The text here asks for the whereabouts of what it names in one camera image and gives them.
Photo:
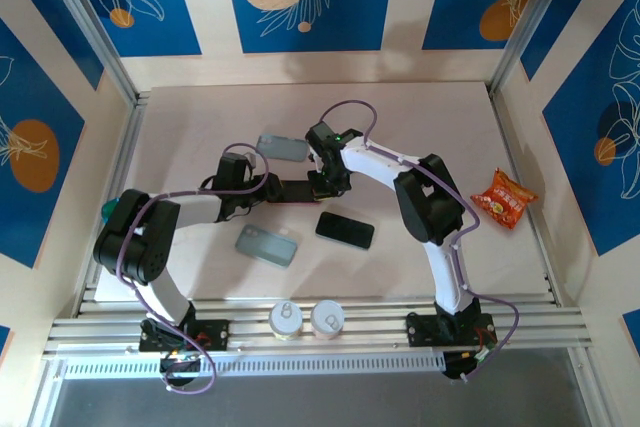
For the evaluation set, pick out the black smartphone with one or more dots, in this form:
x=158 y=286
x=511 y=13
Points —
x=345 y=230
x=302 y=191

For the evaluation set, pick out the grey translucent phone case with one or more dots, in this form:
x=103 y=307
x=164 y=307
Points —
x=280 y=148

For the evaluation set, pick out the teal translucent phone case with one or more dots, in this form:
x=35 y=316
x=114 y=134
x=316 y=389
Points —
x=267 y=247

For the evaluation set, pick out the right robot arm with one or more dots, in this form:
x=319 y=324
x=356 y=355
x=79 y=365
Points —
x=430 y=202

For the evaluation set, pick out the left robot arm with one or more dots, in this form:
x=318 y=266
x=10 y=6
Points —
x=135 y=242

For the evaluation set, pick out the tin can pink label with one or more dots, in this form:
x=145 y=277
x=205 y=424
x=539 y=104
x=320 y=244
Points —
x=327 y=319

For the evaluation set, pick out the tin can yellow label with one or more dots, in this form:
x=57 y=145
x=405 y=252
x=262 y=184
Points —
x=286 y=319

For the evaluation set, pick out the orange snack bag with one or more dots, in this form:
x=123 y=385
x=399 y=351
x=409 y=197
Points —
x=505 y=199

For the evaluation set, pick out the aluminium side rail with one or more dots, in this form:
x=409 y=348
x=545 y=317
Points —
x=131 y=137

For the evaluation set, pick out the aluminium rail base frame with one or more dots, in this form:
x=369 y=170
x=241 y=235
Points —
x=375 y=322

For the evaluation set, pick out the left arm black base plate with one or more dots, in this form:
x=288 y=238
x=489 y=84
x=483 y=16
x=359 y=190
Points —
x=215 y=334

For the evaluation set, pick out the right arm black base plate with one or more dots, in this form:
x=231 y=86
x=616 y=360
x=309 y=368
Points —
x=417 y=332

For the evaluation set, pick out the aluminium frame post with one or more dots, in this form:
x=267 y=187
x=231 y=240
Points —
x=90 y=22
x=531 y=22

